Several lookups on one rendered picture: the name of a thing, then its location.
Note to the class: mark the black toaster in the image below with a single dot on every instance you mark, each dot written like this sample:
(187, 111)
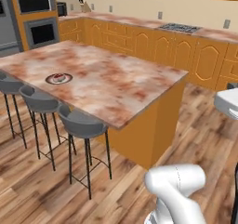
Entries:
(61, 9)

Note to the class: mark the silver built-in oven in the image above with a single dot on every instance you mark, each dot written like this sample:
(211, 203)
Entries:
(42, 33)

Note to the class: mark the wooden knife block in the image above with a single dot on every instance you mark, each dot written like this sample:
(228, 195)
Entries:
(85, 7)

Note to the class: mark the grey fridge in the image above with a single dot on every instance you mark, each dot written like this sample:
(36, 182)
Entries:
(6, 26)

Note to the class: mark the orange tall oven cabinet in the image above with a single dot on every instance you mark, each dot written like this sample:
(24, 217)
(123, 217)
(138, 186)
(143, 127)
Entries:
(19, 20)

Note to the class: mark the grey wall socket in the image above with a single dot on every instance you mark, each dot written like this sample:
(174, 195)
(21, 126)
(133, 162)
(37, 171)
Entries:
(110, 8)
(160, 15)
(92, 6)
(227, 23)
(71, 7)

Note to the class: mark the orange kitchen island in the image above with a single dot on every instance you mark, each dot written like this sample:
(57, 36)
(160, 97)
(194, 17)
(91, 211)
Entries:
(148, 131)

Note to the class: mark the dark round plate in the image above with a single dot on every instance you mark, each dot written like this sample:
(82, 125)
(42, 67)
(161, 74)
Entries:
(49, 79)

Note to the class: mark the silver microwave oven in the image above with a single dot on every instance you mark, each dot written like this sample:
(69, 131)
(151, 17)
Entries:
(34, 1)

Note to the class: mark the orange base cupboards run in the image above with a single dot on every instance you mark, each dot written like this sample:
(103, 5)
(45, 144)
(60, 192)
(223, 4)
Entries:
(173, 51)

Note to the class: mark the grey bar stool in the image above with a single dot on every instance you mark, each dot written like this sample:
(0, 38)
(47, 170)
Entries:
(40, 103)
(82, 125)
(10, 86)

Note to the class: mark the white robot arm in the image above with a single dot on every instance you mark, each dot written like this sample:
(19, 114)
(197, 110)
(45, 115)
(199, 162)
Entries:
(173, 187)

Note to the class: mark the grey hob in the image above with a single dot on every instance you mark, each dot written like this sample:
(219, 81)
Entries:
(179, 27)

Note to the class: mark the red steak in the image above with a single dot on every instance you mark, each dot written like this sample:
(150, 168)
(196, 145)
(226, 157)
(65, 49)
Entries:
(58, 77)

